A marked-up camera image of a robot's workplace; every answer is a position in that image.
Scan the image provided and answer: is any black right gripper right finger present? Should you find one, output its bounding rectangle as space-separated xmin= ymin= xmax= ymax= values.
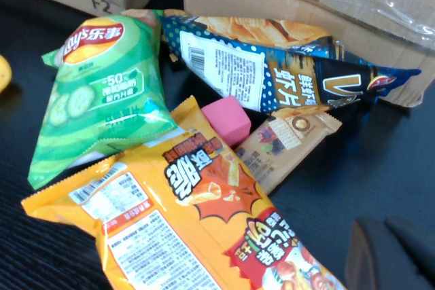
xmin=383 ymin=215 xmax=435 ymax=290

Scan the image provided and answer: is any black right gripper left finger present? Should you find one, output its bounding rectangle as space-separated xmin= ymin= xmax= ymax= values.
xmin=345 ymin=217 xmax=432 ymax=290

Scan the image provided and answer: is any green Lay's cucumber chips bag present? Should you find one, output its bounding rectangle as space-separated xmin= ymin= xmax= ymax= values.
xmin=27 ymin=10 xmax=177 ymax=191

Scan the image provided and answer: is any orange fries snack bag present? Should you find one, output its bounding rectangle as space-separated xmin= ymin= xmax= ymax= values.
xmin=20 ymin=95 xmax=347 ymax=290

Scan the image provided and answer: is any black table mat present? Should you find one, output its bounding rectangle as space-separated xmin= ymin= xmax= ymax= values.
xmin=0 ymin=0 xmax=435 ymax=290

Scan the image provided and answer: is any brown wafer bar packet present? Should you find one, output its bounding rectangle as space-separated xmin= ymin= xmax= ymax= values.
xmin=234 ymin=111 xmax=343 ymax=196

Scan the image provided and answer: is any hot pink foam cube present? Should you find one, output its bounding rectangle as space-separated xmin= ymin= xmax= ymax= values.
xmin=201 ymin=95 xmax=252 ymax=148

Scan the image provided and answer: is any blue shrimp chips bag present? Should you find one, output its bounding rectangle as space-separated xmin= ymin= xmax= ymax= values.
xmin=159 ymin=14 xmax=422 ymax=114

